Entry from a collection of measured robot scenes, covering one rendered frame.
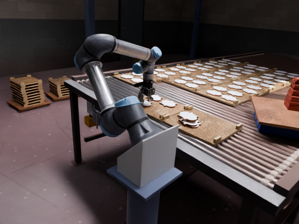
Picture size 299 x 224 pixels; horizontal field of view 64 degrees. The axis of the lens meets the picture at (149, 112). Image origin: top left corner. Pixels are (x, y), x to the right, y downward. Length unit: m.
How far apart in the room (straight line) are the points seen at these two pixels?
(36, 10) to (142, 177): 5.84
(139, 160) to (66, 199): 1.45
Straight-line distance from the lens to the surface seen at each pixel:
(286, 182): 1.24
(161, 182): 1.17
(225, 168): 1.26
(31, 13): 6.56
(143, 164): 1.06
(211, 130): 1.56
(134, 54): 1.44
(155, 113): 1.71
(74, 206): 2.34
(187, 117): 1.57
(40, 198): 2.48
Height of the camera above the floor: 1.61
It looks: 23 degrees down
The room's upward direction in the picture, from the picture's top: 4 degrees clockwise
